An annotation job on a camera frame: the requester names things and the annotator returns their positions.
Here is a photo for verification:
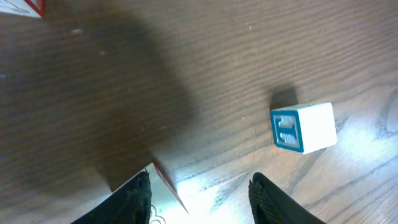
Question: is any wooden block with red mark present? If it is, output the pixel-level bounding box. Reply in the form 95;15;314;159
113;163;191;224

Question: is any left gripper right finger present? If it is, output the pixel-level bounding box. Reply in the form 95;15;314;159
248;172;325;224

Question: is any wooden block with teal side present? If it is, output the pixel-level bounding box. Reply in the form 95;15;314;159
270;103;337;154

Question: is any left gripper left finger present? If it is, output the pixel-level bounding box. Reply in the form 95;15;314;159
72;170;152;224

